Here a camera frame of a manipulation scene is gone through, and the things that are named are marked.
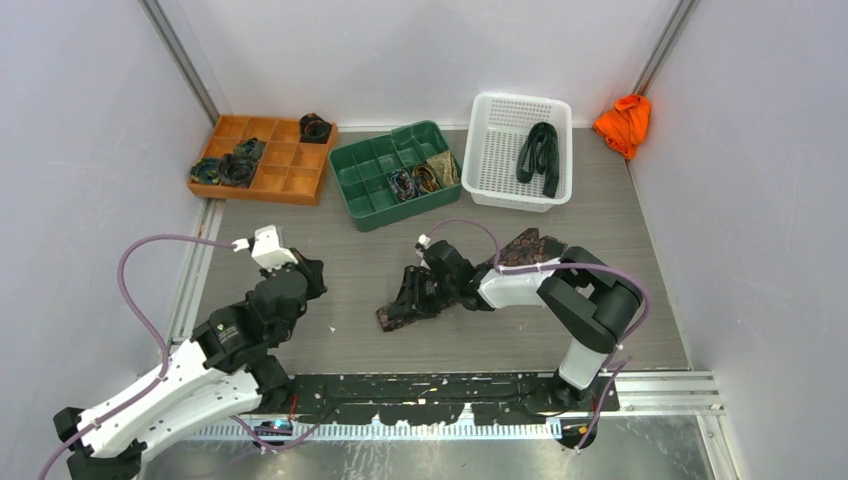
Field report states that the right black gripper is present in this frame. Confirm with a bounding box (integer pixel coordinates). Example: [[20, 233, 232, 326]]
[[390, 265, 458, 320]]

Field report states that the brown paisley tie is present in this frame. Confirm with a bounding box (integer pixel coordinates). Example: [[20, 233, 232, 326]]
[[376, 228, 567, 332]]

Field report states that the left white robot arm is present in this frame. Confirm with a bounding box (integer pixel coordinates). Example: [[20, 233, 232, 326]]
[[53, 250, 327, 479]]

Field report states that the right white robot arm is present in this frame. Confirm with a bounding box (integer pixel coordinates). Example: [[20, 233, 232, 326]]
[[376, 237, 650, 411]]

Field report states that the rolled colourful striped tie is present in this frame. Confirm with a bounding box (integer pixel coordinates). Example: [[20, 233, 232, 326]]
[[387, 169, 420, 203]]

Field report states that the rolled orange brown tie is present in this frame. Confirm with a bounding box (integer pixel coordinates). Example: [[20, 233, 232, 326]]
[[412, 162, 442, 195]]

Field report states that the rolled olive gold tie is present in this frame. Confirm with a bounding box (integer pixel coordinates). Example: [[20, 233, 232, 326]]
[[426, 150, 461, 188]]

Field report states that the orange compartment tray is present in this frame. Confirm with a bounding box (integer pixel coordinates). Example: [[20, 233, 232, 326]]
[[187, 115, 338, 206]]

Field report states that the green compartment tray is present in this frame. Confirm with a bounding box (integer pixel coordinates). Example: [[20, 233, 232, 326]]
[[329, 120, 462, 232]]

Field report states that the rolled dark grey tie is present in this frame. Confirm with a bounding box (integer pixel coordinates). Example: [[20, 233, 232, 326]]
[[218, 154, 258, 188]]

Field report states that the rolled blue green tie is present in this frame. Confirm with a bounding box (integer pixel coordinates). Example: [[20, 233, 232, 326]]
[[189, 157, 221, 185]]

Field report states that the rolled green patterned tie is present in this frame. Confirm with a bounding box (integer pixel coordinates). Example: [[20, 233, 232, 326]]
[[233, 137, 266, 163]]

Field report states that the dark green tie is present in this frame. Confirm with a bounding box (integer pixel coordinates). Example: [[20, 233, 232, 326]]
[[515, 122, 560, 198]]

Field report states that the white plastic basket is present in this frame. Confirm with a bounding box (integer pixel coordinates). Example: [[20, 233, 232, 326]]
[[461, 92, 573, 213]]

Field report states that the rolled black tie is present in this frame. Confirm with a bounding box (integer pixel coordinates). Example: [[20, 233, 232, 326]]
[[298, 113, 332, 144]]

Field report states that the orange cloth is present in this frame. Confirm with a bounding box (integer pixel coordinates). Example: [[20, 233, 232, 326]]
[[592, 94, 652, 161]]

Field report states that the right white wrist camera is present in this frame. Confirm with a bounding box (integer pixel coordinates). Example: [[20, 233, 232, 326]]
[[415, 234, 431, 252]]

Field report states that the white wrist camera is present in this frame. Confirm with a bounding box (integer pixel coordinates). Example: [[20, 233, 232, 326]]
[[415, 234, 431, 252], [232, 225, 299, 272]]

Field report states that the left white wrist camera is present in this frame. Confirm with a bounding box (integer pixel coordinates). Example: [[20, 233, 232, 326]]
[[232, 225, 299, 272]]

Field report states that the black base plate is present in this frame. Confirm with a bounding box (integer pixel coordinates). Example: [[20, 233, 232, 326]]
[[252, 372, 619, 426]]

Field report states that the aluminium front rail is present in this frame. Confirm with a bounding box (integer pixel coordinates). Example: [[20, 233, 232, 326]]
[[180, 371, 724, 441]]

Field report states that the left aluminium corner post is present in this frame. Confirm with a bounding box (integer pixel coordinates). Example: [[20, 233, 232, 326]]
[[139, 0, 219, 125]]

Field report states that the aluminium corner post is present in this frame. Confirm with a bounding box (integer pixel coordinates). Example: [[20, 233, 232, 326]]
[[632, 0, 701, 96], [139, 0, 219, 125]]

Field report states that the right aluminium corner post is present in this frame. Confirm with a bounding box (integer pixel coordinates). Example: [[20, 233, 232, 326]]
[[632, 0, 701, 96]]

